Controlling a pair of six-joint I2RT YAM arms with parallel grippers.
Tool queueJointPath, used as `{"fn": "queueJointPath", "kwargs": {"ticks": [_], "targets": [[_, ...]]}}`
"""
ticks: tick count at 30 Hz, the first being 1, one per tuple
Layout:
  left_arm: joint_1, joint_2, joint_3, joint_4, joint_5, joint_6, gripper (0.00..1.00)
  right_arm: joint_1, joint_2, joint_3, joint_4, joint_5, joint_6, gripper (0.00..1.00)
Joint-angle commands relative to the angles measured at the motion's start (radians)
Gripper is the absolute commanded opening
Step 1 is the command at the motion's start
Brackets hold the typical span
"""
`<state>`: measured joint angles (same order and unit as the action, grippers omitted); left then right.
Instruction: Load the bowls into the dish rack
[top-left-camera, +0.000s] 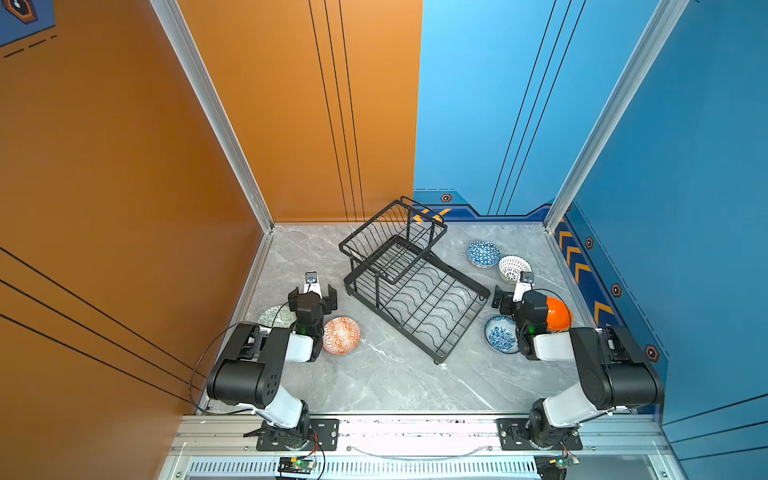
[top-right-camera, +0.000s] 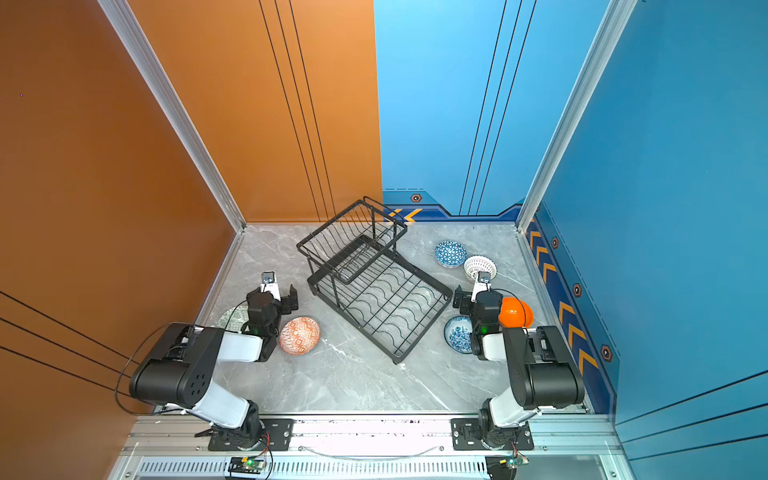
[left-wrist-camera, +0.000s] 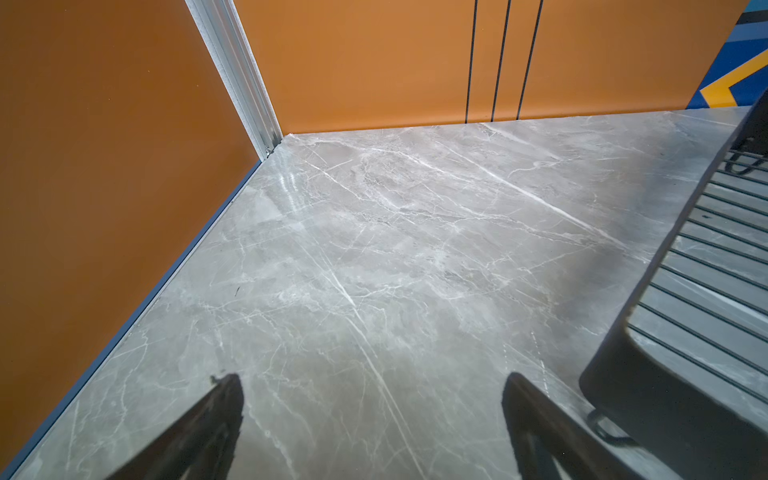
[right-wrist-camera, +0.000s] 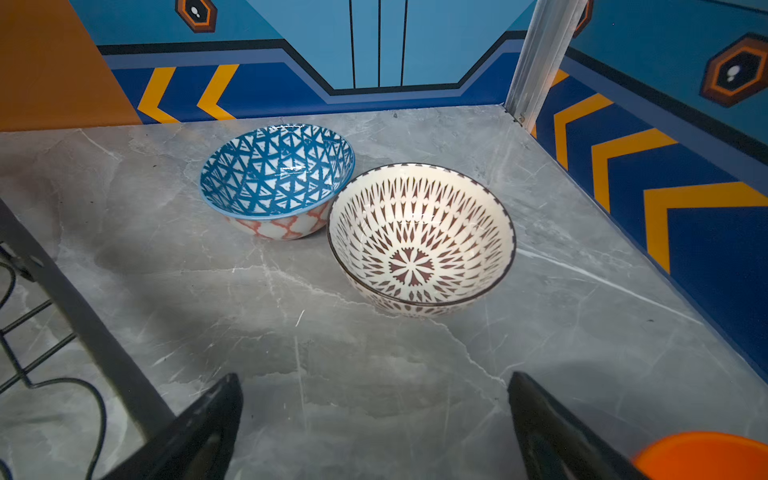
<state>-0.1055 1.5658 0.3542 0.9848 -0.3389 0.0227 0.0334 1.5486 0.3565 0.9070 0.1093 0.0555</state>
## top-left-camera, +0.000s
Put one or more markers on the white brown striped bowl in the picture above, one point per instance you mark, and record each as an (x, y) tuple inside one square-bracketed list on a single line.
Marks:
[(511, 266)]

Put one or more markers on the dark blue patterned bowl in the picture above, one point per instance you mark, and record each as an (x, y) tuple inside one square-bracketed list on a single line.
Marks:
[(483, 254)]

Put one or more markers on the green circuit board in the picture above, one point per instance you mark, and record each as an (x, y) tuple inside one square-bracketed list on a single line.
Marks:
[(296, 467), (565, 461)]

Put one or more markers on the green patterned bowl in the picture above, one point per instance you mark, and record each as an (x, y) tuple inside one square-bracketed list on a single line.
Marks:
[(277, 317)]

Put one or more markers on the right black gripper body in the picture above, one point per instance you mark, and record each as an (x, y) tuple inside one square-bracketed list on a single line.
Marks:
[(504, 301)]

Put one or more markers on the blue floral bowl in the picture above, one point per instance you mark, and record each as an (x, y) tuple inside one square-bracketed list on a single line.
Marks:
[(500, 334)]

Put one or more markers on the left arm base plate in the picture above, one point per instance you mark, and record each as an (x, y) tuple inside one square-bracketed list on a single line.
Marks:
[(318, 432)]

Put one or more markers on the aluminium front rail frame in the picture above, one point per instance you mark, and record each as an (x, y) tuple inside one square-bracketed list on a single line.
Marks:
[(423, 446)]

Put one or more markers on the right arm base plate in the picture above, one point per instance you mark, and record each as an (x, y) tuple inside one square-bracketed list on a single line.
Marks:
[(517, 434)]

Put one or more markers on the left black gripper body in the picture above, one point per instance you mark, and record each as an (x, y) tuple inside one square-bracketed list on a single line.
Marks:
[(327, 300)]

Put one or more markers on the black wire dish rack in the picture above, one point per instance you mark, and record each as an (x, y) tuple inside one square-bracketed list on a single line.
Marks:
[(396, 274)]

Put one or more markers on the red orange patterned bowl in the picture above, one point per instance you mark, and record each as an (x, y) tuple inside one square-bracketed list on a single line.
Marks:
[(341, 336)]

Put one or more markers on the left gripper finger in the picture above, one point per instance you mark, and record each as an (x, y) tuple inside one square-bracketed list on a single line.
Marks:
[(293, 298), (331, 299)]

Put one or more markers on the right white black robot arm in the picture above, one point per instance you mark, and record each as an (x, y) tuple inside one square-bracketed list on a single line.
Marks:
[(612, 372)]

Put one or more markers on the left green circuit board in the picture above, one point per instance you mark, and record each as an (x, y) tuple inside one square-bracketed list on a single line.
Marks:
[(296, 467)]

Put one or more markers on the right green circuit board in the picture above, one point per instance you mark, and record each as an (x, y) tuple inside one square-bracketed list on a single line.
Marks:
[(565, 461)]

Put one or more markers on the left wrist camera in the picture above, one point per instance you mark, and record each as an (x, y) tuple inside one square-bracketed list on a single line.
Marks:
[(312, 283)]

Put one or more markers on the plain orange bowl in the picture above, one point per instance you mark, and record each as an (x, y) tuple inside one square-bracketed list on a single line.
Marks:
[(559, 317)]

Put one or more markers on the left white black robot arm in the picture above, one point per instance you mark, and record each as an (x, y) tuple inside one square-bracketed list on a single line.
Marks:
[(249, 370)]

